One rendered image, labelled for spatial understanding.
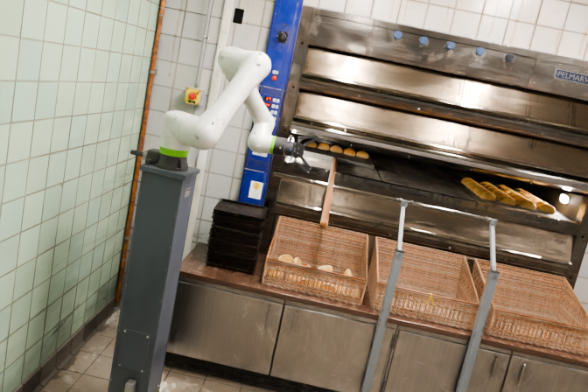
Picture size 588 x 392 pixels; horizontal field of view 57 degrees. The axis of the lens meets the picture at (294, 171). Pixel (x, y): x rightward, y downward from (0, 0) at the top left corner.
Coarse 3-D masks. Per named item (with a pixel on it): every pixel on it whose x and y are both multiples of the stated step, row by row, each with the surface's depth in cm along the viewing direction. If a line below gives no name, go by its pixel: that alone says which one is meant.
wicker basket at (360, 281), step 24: (288, 240) 331; (312, 240) 331; (336, 240) 330; (360, 240) 330; (264, 264) 290; (288, 264) 289; (312, 264) 329; (336, 264) 329; (360, 264) 326; (288, 288) 291; (312, 288) 289; (360, 288) 287
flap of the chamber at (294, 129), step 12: (300, 132) 320; (312, 132) 311; (324, 132) 311; (360, 144) 317; (372, 144) 309; (384, 144) 309; (420, 156) 310; (432, 156) 308; (468, 168) 320; (480, 168) 307; (492, 168) 306; (528, 180) 316; (540, 180) 305; (552, 180) 305
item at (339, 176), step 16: (336, 176) 329; (352, 176) 328; (400, 192) 327; (416, 192) 326; (432, 192) 327; (480, 208) 325; (496, 208) 324; (512, 208) 329; (560, 224) 323; (576, 224) 322
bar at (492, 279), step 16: (288, 176) 293; (352, 192) 292; (368, 192) 291; (432, 208) 290; (448, 208) 290; (400, 224) 283; (496, 224) 288; (400, 240) 277; (400, 256) 272; (496, 272) 269; (384, 304) 276; (480, 304) 275; (384, 320) 278; (480, 320) 274; (480, 336) 275; (368, 368) 283; (464, 368) 279; (368, 384) 284; (464, 384) 280
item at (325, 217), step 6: (336, 162) 355; (330, 174) 304; (330, 180) 283; (330, 186) 266; (330, 192) 252; (330, 198) 242; (324, 204) 230; (330, 204) 232; (324, 210) 217; (324, 216) 206; (324, 222) 199; (324, 228) 199
